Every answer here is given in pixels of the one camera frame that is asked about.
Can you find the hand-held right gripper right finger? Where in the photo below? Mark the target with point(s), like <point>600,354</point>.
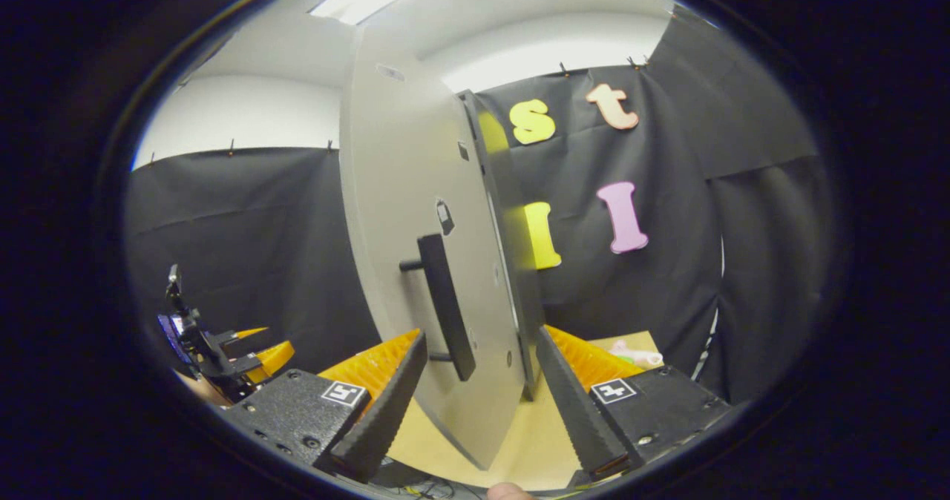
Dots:
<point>575,403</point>

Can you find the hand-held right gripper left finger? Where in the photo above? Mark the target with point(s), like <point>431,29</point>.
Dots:
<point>390,411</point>

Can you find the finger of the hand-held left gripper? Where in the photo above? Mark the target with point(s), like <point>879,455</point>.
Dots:
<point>271,359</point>
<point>237,344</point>

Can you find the grey cabinet door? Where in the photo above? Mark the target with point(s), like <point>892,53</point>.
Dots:
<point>401,225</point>

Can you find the green and pink toy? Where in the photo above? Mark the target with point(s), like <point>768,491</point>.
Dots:
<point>638,355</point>

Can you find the black backdrop cloth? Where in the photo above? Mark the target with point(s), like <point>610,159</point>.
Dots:
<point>668,300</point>

